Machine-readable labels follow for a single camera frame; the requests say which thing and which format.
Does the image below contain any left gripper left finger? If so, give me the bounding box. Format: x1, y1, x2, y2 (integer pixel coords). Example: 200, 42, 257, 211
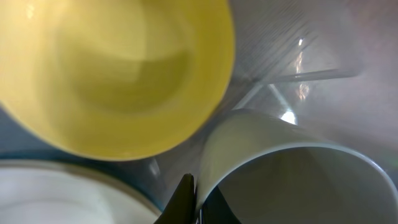
154, 174, 196, 224

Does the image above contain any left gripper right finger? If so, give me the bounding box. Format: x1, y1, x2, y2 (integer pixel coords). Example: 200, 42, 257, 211
201, 187, 241, 224

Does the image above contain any clear plastic storage container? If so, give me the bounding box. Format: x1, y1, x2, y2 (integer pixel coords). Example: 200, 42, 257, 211
121, 1, 397, 207

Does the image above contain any yellow bowl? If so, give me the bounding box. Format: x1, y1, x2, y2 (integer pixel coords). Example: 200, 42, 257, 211
1, 1, 234, 161

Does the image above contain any grey cup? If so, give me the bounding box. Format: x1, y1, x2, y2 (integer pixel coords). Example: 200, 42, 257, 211
195, 110, 397, 223

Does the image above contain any beige plate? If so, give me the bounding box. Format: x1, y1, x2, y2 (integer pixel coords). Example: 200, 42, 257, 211
1, 159, 161, 224

